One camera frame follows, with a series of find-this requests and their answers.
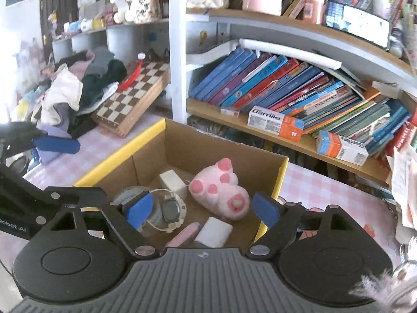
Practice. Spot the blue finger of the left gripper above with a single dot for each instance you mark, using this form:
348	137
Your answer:
19	137
19	195

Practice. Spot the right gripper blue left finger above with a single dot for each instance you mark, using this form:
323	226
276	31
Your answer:
125	220

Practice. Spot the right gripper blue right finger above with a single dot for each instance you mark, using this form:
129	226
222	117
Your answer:
281	221

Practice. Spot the clear packing tape roll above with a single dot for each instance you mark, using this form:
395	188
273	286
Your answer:
136	205

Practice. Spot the cream wrist watch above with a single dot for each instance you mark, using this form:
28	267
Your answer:
168	213

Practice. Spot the small white charger cube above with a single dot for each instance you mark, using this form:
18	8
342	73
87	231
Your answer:
172	181

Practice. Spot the pink utility knife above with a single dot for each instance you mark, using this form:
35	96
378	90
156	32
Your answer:
184	237

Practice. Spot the white power adapter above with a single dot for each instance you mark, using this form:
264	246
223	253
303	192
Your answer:
214	233

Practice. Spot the pink plush pig toy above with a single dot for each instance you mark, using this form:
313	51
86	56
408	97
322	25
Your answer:
216	188

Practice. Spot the pile of clothes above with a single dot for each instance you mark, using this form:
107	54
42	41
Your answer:
72	87

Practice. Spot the yellow cardboard box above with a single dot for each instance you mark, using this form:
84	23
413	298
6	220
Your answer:
168	145

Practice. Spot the white orange medicine box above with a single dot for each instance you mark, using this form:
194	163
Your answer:
278	124

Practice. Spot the row of leaning books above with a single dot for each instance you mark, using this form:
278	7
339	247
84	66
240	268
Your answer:
321	99

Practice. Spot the red tassel ornament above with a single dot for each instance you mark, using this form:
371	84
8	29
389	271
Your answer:
129	81

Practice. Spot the stack of papers and books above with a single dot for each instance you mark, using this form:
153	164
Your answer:
402	184

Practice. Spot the wooden chess board box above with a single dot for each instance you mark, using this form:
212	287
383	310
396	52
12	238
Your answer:
123	109

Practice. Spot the smartphone on shelf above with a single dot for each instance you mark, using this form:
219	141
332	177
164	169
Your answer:
357	22

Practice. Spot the white shelf post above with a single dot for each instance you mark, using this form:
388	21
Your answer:
178	37

